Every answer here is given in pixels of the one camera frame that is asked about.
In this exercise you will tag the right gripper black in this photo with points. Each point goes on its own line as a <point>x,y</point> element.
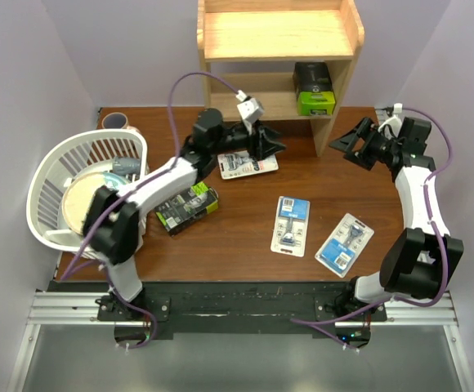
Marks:
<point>350,139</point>

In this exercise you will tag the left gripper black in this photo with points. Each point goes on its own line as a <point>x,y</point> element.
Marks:
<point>258,140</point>

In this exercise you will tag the white Gillette razor blister pack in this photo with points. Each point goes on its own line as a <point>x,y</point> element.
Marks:
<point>240,164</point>

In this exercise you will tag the black green razor box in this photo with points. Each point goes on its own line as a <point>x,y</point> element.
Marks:
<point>313,89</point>
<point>189,206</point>

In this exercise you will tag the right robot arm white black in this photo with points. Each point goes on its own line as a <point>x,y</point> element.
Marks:
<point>418,267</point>

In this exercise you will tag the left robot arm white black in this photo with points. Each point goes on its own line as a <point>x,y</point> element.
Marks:
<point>111,227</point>

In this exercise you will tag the wooden two-tier shelf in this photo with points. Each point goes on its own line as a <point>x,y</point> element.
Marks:
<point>278,31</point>

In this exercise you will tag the blue razor blister pack centre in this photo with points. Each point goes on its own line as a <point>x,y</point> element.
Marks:
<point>290,227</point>

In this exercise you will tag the blue razor blister pack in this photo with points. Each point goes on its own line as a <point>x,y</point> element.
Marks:
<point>344,245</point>
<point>290,227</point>

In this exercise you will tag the blue razor blister pack right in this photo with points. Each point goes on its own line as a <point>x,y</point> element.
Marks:
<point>344,245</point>

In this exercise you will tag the grey cup in basket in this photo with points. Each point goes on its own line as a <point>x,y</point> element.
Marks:
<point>126,166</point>

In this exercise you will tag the purple and pink mug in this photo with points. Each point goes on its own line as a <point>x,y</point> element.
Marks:
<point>115,120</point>

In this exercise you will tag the white plastic slatted basket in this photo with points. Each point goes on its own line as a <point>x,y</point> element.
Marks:
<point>79,155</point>

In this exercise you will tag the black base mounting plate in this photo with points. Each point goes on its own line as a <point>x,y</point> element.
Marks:
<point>164,310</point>

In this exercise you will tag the cream and teal plate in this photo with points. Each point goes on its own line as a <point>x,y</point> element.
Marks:
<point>80,193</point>

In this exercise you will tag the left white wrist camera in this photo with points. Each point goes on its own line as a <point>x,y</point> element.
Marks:
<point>250,109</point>

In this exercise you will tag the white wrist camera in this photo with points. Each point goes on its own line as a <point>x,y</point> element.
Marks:
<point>250,109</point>
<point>393,119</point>

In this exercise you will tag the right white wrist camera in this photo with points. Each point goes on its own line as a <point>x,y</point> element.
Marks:
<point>393,119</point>

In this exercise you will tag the aluminium frame rail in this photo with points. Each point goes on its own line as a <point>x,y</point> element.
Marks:
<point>414,349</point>

